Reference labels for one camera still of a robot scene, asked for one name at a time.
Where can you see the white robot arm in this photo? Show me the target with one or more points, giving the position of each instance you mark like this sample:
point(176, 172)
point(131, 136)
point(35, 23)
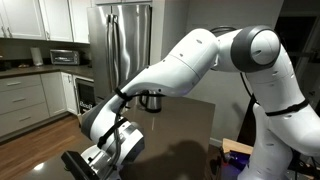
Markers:
point(286, 122)

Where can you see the steel electric kettle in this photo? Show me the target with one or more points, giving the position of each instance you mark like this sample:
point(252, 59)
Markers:
point(151, 101)

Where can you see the stainless steel refrigerator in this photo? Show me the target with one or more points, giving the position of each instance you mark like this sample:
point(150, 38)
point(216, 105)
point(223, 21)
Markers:
point(119, 37)

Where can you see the silver toaster oven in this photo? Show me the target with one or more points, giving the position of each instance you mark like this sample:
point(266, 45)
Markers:
point(64, 57)

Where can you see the white paper towel roll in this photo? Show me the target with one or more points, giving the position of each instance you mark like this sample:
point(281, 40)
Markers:
point(36, 56)

